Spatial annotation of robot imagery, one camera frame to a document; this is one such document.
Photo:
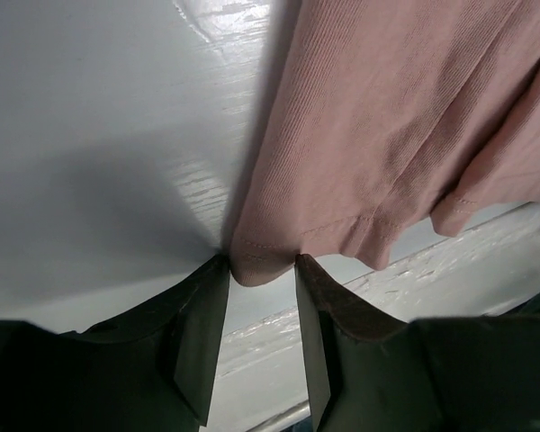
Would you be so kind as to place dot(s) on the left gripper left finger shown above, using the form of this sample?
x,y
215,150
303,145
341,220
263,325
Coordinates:
x,y
151,368

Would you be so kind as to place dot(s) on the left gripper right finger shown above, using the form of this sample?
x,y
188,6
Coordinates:
x,y
367,371

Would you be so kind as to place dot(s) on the pink pixel-print t-shirt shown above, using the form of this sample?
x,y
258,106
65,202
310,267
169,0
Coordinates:
x,y
389,113

